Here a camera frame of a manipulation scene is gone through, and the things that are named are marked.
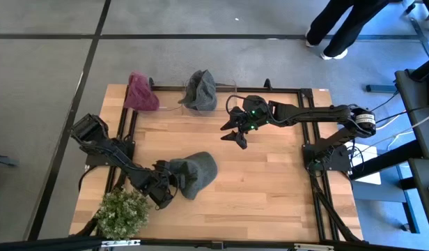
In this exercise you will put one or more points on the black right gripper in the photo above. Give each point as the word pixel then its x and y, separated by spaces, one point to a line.
pixel 251 122

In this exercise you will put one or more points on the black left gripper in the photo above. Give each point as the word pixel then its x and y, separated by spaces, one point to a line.
pixel 158 188

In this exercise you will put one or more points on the dark grey baseball cap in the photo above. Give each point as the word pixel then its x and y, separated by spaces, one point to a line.
pixel 200 92

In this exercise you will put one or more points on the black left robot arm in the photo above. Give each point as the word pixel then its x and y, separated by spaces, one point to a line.
pixel 106 150

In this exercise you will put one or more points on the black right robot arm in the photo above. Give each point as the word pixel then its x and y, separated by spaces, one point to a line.
pixel 312 112

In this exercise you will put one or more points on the potted plant white flowers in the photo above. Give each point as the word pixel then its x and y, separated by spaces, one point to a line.
pixel 122 214

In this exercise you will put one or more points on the white sheet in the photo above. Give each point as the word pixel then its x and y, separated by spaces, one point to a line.
pixel 369 174

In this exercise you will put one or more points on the person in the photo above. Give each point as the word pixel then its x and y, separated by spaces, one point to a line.
pixel 340 24

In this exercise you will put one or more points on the blue metal foot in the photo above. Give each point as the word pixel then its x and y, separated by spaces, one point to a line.
pixel 381 88

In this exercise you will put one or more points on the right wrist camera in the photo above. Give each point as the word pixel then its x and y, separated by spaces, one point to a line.
pixel 256 104

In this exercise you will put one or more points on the black aluminium table frame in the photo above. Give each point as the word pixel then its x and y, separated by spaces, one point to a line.
pixel 287 90

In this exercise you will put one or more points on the silver aluminium bracket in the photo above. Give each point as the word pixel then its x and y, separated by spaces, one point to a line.
pixel 313 247
pixel 120 243

